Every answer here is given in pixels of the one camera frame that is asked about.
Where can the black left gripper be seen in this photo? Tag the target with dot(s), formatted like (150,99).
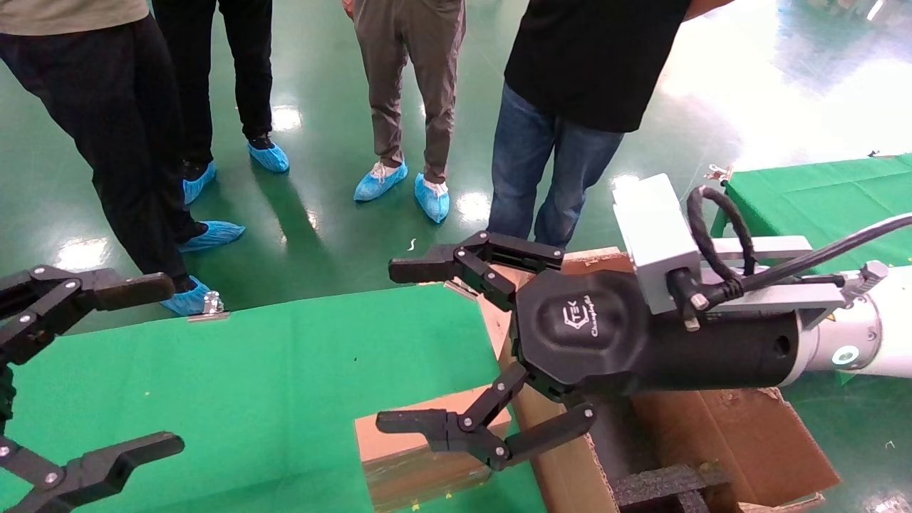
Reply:
(6,399)

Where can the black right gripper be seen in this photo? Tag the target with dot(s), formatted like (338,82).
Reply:
(591,335)

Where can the small cardboard box with hole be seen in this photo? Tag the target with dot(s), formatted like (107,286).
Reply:
(406,442)

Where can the large open cardboard carton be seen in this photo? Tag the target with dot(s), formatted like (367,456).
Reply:
(748,442)

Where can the blue shoe cover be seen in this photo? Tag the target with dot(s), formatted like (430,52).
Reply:
(214,234)
(185,299)
(198,184)
(433,199)
(379,182)
(271,157)

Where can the large green table cloth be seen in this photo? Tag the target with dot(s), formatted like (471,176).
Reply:
(249,385)

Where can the black foam insert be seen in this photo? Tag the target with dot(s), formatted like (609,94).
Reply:
(662,488)

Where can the person olive shirt black trousers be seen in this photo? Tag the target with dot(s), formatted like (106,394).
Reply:
(107,107)

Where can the person in grey-brown trousers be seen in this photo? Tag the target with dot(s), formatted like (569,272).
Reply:
(427,71)

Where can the person black shirt blue jeans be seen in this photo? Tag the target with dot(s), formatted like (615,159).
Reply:
(591,64)

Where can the person in black trousers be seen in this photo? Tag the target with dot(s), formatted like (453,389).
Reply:
(246,64)

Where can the green cloth on side table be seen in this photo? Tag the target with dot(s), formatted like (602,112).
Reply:
(819,199)

